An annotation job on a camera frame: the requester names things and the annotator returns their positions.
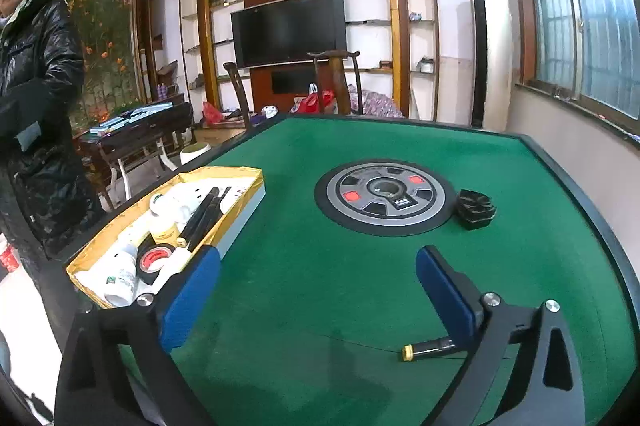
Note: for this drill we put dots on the wooden framed window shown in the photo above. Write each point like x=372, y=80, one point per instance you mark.
x=600, y=30

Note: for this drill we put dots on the yellow-taped white box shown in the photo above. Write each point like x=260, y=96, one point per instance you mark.
x=245, y=211

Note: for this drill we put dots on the long black marker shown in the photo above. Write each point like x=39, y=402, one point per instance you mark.
x=197, y=218

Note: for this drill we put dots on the white tower air conditioner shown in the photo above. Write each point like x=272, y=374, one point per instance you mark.
x=497, y=55

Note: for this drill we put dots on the black side table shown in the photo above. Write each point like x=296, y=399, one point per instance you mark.
x=145, y=125

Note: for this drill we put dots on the black flat television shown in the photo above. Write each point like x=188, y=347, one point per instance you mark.
x=287, y=28

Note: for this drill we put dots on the small white figurine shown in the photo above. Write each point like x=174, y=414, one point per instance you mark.
x=270, y=110

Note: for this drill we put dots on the floral cushion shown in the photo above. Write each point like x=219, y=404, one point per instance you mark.
x=375, y=103

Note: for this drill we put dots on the yellow round container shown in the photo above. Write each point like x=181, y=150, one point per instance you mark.
x=165, y=233

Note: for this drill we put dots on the small red plastic bag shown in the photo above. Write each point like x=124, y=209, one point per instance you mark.
x=211, y=113

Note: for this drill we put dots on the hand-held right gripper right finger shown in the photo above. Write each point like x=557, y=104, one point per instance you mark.
x=445, y=301

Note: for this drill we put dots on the white round bin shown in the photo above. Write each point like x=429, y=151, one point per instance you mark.
x=194, y=153

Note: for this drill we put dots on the black plastic holder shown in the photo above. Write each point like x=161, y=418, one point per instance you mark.
x=475, y=211

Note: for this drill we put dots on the small grey shelf item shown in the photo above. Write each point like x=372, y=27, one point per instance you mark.
x=426, y=65

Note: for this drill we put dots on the dark wooden chair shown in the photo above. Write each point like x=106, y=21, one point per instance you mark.
x=239, y=95

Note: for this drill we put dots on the round grey table centre panel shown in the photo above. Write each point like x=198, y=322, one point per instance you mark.
x=340, y=206

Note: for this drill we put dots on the black tape roll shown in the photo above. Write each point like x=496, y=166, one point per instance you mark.
x=150, y=278

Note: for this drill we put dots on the black marker yellow cap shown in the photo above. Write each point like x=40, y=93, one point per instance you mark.
x=425, y=349

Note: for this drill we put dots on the floral wall mural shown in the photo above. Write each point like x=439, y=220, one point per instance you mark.
x=105, y=45

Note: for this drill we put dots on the tall wooden chair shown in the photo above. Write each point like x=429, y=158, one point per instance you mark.
x=336, y=80

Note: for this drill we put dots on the large white plastic bottle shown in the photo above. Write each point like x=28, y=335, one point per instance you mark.
x=120, y=276

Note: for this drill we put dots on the small white plastic bottle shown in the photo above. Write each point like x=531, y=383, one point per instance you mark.
x=161, y=206

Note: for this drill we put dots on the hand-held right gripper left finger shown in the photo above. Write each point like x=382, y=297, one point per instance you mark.
x=192, y=301

